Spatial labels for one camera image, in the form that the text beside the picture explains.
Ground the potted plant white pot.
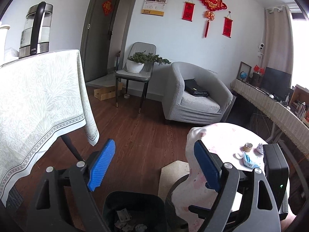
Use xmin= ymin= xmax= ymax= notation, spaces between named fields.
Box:
xmin=126 ymin=51 xmax=171 ymax=73

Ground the black bag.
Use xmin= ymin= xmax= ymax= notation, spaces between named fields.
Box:
xmin=184 ymin=78 xmax=209 ymax=98

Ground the beige fringed cloth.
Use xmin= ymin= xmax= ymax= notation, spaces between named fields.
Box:
xmin=230 ymin=78 xmax=309 ymax=160

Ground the red knot wall hanging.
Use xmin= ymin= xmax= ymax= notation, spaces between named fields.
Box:
xmin=196 ymin=0 xmax=228 ymax=38

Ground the pale green patterned tablecloth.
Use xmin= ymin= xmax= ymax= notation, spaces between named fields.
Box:
xmin=0 ymin=49 xmax=100 ymax=207

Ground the dark grey door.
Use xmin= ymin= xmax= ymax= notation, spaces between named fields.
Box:
xmin=81 ymin=0 xmax=121 ymax=83

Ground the grey dining chair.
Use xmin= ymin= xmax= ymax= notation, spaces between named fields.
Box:
xmin=115 ymin=42 xmax=157 ymax=113

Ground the light blue tissue packet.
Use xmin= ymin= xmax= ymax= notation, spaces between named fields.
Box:
xmin=243 ymin=153 xmax=261 ymax=168

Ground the cardboard floor sheet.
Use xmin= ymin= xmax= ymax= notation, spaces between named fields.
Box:
xmin=159 ymin=160 xmax=191 ymax=202

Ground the wooden picture frame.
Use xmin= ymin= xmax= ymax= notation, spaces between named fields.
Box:
xmin=239 ymin=61 xmax=253 ymax=83

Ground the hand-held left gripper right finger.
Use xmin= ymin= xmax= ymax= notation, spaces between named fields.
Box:
xmin=188 ymin=140 xmax=282 ymax=232

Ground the wall calendar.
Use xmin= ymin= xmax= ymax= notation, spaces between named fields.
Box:
xmin=141 ymin=0 xmax=169 ymax=16

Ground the red door ornament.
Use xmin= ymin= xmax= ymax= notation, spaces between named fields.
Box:
xmin=102 ymin=0 xmax=113 ymax=16

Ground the flat cardboard box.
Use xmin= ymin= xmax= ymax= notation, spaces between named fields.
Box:
xmin=94 ymin=82 xmax=123 ymax=101

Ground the black monitor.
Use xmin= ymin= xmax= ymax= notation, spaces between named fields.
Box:
xmin=262 ymin=67 xmax=292 ymax=99

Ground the small round pink-white table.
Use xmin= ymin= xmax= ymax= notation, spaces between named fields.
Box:
xmin=166 ymin=123 xmax=285 ymax=232

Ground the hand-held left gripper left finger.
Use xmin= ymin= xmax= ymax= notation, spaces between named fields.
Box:
xmin=26 ymin=138 xmax=116 ymax=232

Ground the long red wall scroll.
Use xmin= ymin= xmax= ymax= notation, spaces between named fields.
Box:
xmin=222 ymin=11 xmax=233 ymax=38

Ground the person's right forearm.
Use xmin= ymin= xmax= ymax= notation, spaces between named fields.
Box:
xmin=278 ymin=188 xmax=298 ymax=232

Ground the grey armchair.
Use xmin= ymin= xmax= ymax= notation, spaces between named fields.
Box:
xmin=162 ymin=61 xmax=233 ymax=125

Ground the beige curtain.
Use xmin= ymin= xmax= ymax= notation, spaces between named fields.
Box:
xmin=263 ymin=3 xmax=294 ymax=87

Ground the short red wall scroll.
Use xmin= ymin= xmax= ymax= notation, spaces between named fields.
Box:
xmin=182 ymin=0 xmax=195 ymax=22

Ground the glass electric kettle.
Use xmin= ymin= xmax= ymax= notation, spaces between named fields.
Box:
xmin=19 ymin=2 xmax=53 ymax=59

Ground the black trash bin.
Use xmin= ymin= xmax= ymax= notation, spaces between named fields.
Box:
xmin=103 ymin=191 xmax=168 ymax=232

